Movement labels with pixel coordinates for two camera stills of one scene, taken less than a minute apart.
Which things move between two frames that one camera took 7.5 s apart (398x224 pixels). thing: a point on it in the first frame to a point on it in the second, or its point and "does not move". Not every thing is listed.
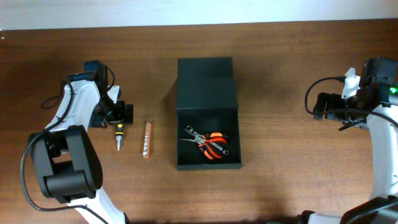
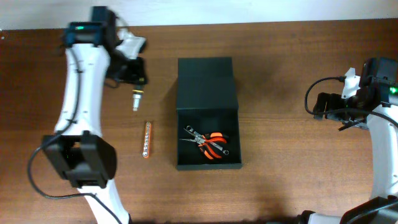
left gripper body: x=112 y=112 to x=128 y=70
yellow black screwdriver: x=119 y=134 to x=138 y=90
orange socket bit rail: x=147 y=140 does not move
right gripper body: x=334 y=102 does not move
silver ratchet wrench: x=224 y=152 does not move
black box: x=207 y=96 does not move
